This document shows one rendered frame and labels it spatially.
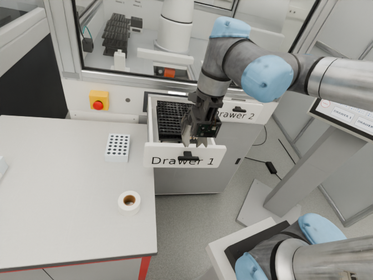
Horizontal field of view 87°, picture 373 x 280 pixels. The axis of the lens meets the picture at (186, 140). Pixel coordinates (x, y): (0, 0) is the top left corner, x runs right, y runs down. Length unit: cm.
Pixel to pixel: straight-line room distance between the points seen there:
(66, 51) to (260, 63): 71
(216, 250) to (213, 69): 53
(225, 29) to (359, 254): 39
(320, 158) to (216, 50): 113
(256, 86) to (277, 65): 4
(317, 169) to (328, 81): 109
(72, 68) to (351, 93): 85
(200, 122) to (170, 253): 111
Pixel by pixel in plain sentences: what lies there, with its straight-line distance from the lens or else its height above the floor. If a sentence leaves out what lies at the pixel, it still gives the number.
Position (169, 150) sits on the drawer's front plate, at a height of 91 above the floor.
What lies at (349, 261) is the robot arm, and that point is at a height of 116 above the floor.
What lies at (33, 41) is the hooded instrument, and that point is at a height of 83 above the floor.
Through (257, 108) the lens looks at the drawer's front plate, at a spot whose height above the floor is 91.
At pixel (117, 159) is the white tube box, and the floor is 78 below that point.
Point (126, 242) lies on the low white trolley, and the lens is 66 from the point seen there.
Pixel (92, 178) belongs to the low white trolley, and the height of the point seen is 76.
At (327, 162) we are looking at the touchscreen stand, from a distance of 145.
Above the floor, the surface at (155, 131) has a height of 84.
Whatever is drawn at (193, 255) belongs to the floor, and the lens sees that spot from 149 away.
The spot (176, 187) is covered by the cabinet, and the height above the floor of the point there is 16.
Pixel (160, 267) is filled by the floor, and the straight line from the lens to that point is 143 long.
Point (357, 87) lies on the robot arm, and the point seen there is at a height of 130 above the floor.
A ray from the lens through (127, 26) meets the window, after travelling 83.
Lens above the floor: 138
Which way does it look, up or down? 41 degrees down
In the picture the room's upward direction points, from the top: 16 degrees clockwise
